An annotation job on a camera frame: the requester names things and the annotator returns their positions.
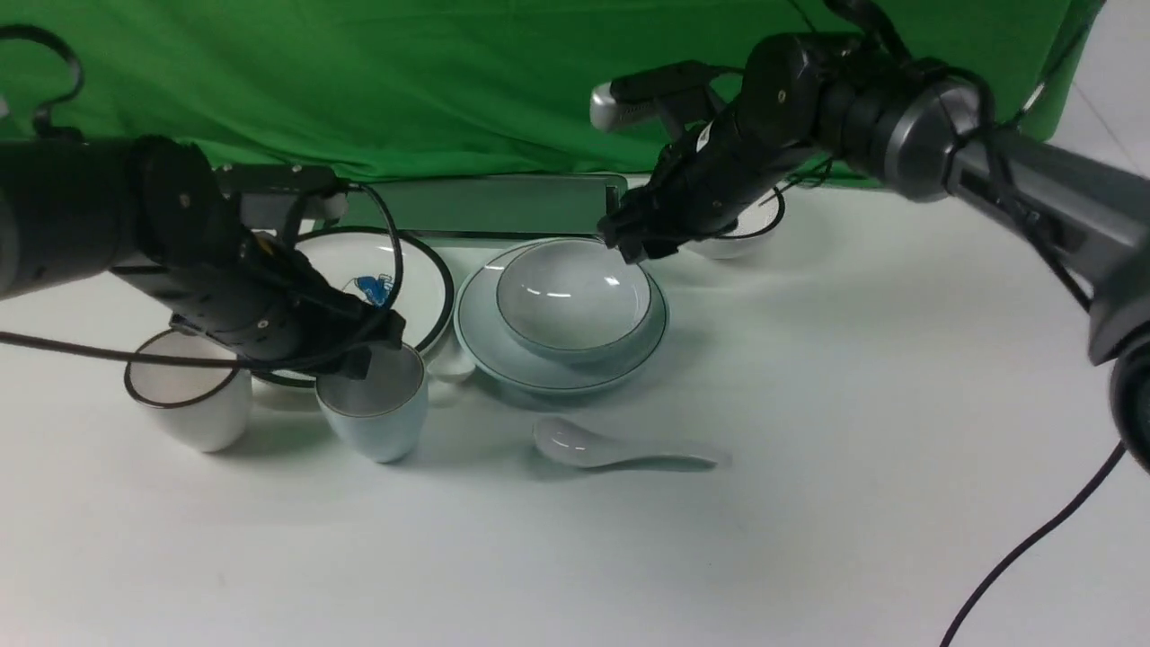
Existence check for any pale blue cup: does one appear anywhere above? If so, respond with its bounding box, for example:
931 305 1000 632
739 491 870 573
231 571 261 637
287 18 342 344
314 344 430 464

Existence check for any white ceramic spoon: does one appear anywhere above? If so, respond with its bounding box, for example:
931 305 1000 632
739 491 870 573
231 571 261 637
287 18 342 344
428 347 475 384
531 415 731 470

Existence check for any pale blue plate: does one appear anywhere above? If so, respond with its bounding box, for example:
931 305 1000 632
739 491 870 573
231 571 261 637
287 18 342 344
455 238 670 396

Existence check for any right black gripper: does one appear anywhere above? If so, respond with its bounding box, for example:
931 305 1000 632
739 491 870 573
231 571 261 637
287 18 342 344
597 99 817 265

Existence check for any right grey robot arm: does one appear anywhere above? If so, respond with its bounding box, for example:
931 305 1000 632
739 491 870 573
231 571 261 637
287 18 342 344
598 33 1149 465

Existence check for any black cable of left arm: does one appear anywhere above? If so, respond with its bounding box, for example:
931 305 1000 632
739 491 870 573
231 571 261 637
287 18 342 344
0 180 405 375

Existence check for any green backdrop cloth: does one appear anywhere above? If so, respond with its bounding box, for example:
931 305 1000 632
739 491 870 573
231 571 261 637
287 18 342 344
0 0 1102 192

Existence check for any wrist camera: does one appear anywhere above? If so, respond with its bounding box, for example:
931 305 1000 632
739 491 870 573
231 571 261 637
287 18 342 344
215 164 348 237
588 60 739 139

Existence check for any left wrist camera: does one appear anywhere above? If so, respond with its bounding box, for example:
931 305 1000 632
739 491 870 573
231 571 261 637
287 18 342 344
215 164 348 237

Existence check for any white plate with cartoon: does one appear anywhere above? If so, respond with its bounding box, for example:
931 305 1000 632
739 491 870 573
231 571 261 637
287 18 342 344
296 226 457 356

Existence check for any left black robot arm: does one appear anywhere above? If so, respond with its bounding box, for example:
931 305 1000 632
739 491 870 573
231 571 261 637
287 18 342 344
3 136 407 378

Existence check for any pale blue bowl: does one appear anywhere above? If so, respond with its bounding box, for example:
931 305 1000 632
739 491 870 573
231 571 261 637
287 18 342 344
495 238 656 361

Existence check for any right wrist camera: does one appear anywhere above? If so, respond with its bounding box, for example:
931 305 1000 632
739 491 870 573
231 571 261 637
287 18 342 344
588 60 739 139

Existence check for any white cup dark rim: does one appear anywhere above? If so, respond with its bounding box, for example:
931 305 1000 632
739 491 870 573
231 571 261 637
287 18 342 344
123 363 253 452

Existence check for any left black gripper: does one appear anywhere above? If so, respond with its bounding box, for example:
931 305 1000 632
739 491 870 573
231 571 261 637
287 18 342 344
135 139 406 378

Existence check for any green rectangular tray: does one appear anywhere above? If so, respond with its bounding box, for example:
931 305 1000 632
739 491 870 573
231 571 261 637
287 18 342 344
374 174 628 241

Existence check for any small black-rimmed white bowl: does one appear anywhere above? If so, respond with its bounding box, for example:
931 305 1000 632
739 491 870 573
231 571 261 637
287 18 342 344
687 187 787 261

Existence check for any black cable on table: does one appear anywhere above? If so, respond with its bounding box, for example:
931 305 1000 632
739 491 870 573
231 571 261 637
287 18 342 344
940 440 1128 647

